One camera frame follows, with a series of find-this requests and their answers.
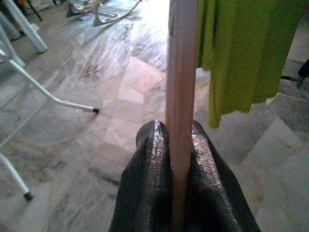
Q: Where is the lime green garment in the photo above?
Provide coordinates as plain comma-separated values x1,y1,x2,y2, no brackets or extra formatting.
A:
197,0,307,129

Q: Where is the pink plastic hanger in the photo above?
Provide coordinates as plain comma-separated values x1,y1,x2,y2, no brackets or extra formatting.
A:
165,0,201,232

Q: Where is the grey folding table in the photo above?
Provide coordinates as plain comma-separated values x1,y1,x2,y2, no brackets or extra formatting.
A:
0,47,100,202

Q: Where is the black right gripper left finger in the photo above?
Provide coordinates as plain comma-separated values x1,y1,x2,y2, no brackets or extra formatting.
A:
108,120,173,232

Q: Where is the black drying rack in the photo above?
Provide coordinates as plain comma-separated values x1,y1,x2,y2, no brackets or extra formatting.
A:
281,60,309,87

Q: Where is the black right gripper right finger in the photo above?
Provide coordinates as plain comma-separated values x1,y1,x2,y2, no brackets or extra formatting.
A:
187,120,261,232

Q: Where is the pale blue plastic chair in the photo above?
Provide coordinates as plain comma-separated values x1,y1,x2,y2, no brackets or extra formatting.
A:
0,0,48,68

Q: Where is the colourful baby bouncer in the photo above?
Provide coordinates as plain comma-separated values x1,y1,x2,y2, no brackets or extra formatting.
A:
66,0,143,27

